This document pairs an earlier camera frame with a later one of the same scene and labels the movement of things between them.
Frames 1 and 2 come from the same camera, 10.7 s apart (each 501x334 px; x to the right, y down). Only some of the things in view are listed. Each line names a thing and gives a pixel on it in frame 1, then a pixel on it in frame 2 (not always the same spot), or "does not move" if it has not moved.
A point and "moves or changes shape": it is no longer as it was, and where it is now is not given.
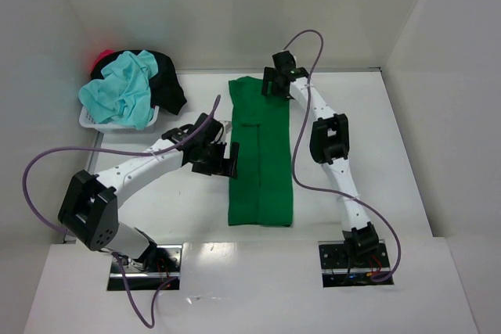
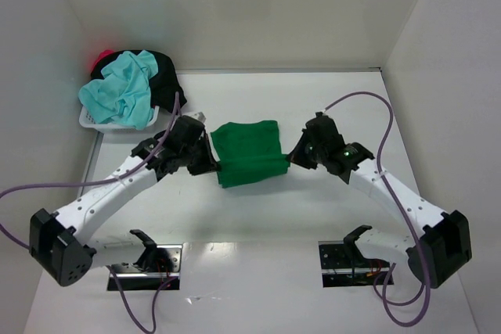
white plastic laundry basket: [86, 120] does not move
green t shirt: [261, 195] moves or changes shape
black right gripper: [276, 84] to [301, 150]
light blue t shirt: [123, 95] does not move
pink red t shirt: [101, 55] does not move
